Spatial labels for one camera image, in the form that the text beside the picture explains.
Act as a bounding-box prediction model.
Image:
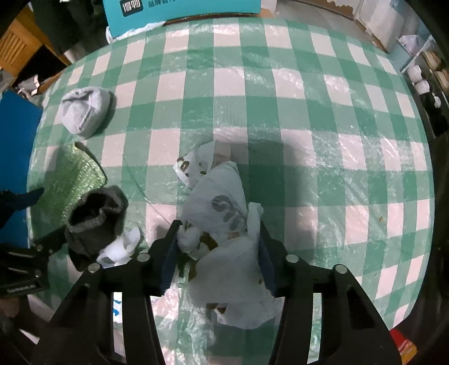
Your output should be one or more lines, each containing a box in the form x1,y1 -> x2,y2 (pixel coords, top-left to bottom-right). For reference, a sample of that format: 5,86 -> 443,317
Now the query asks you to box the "green sparkly knit cloth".
31,142 -> 107,226

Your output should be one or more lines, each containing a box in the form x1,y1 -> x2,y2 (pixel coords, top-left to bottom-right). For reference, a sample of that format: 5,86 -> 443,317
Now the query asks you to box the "dark grey sock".
65,186 -> 129,272

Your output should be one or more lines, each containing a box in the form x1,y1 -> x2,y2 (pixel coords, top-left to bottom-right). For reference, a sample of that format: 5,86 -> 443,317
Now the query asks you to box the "white blue striped sock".
96,227 -> 141,268

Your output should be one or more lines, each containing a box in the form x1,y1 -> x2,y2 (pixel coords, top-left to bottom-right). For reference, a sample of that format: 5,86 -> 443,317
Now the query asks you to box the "light grey sock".
60,87 -> 111,139

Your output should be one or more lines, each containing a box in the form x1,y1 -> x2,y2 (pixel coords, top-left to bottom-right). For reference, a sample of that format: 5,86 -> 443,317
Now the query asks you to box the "white patterned sock bundle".
173,142 -> 281,330

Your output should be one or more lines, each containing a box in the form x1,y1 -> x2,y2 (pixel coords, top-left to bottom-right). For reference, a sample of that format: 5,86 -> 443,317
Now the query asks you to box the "red packet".
390,329 -> 418,365

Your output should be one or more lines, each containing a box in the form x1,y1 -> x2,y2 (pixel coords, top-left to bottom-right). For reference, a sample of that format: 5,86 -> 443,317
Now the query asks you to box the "cardboard box blue rim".
1,90 -> 42,248

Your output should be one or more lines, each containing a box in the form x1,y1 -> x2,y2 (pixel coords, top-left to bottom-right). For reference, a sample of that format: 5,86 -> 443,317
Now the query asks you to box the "wooden louvered cabinet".
1,5 -> 71,77

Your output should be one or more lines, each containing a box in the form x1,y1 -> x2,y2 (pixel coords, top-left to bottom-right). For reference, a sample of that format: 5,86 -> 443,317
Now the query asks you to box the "green white checkered tablecloth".
28,17 -> 435,327

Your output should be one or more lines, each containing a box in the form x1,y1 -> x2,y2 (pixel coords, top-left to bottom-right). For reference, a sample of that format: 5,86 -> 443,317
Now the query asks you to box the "white plastic bag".
105,21 -> 165,44

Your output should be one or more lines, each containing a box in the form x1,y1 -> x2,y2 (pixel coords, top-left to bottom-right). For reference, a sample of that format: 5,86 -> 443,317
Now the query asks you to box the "teal shoe box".
103,0 -> 261,37

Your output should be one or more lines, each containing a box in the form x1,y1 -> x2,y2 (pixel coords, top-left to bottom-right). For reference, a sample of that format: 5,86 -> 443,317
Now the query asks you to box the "shoe rack with shoes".
394,34 -> 448,139

